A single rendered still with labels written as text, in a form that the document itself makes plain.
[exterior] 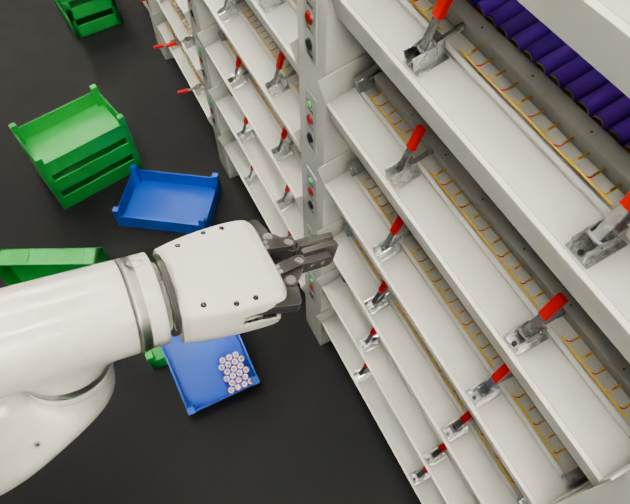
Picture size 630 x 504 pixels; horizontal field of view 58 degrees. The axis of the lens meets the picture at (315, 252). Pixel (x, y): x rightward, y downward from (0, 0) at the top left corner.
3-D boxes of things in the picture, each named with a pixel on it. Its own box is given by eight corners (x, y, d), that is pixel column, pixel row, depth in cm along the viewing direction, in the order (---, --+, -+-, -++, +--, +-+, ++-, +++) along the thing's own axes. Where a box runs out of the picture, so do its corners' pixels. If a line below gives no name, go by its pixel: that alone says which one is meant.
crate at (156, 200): (118, 225, 186) (111, 211, 179) (137, 178, 197) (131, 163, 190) (207, 236, 184) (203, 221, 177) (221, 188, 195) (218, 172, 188)
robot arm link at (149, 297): (117, 290, 54) (148, 281, 56) (145, 368, 50) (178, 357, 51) (109, 235, 48) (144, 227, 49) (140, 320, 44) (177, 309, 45)
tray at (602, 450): (593, 486, 60) (611, 480, 52) (331, 121, 90) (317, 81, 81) (755, 390, 60) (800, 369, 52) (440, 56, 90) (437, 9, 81)
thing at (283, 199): (308, 264, 142) (293, 240, 130) (220, 111, 171) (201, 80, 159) (378, 222, 142) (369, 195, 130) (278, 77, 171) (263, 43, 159)
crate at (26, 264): (25, 284, 174) (18, 307, 170) (-6, 248, 157) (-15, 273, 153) (123, 282, 175) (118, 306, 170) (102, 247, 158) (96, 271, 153)
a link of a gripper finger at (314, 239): (257, 248, 57) (314, 233, 60) (270, 273, 56) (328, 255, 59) (260, 228, 55) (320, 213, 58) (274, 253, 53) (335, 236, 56)
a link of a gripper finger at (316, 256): (270, 274, 56) (329, 257, 59) (284, 300, 54) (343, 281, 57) (274, 254, 53) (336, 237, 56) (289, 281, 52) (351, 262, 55)
